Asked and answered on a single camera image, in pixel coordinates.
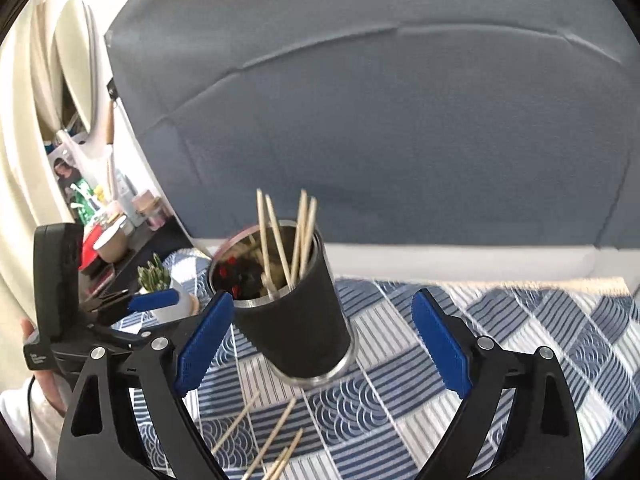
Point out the cream curtain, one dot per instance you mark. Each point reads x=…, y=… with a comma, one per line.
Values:
x=20, y=185

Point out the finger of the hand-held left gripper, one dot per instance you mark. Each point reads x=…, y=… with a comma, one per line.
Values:
x=152, y=300
x=120, y=341

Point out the small plant in white pot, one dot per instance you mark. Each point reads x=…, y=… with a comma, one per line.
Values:
x=152, y=272

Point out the oval wall mirror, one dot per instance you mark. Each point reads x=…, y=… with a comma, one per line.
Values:
x=75, y=60

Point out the red lid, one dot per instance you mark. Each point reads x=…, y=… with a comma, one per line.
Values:
x=90, y=250

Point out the blue white patterned tablecloth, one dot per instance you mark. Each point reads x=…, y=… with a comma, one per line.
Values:
x=500, y=320

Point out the white bowl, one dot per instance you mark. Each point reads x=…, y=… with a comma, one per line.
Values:
x=111, y=242

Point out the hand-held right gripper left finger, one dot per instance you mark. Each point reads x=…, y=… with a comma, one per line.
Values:
x=205, y=342

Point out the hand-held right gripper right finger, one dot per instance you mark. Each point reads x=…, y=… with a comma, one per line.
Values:
x=440, y=342

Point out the wooden hairbrush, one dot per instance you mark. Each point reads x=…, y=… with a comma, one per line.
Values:
x=109, y=130

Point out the small photo print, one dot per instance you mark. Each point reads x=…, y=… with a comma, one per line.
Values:
x=67, y=177

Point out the black cylindrical cup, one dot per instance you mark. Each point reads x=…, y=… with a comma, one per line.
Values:
x=295, y=325

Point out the yellow bottle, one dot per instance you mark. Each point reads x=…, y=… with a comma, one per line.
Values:
x=100, y=195

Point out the person's left forearm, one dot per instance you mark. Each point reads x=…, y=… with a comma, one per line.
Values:
x=20, y=430

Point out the white spray bottle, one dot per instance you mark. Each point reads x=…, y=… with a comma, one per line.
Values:
x=124, y=185

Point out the thin wooden chopstick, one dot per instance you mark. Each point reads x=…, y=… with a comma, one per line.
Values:
x=310, y=225
x=262, y=230
x=277, y=235
x=300, y=220

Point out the person's left hand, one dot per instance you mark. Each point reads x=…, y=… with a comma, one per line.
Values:
x=50, y=390

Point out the beige jar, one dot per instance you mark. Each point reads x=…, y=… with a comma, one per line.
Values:
x=149, y=210

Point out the grey cloth backdrop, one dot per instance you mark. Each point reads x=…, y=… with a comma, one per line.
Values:
x=375, y=110

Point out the pile of wooden chopsticks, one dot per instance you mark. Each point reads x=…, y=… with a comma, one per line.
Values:
x=280, y=422

